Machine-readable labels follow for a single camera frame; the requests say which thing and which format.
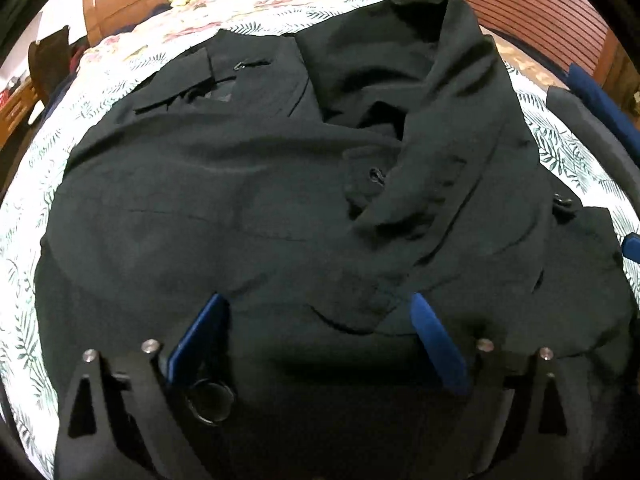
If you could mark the wooden bed headboard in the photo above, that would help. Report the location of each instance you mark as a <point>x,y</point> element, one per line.
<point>125,0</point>

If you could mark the wooden cabinet desk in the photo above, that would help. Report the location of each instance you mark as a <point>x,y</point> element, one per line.
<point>15,110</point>

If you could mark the dark wooden chair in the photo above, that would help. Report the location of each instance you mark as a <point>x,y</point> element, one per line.
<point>50,60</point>

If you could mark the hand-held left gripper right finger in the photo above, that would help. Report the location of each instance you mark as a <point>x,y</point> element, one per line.
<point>440,350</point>

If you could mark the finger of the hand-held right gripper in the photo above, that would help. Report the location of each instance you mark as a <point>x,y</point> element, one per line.
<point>632,246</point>
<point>607,105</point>

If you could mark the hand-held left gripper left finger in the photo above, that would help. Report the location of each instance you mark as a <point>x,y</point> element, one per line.
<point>197,340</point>

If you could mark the black buttoned coat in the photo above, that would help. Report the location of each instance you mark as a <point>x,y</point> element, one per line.
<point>250,185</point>

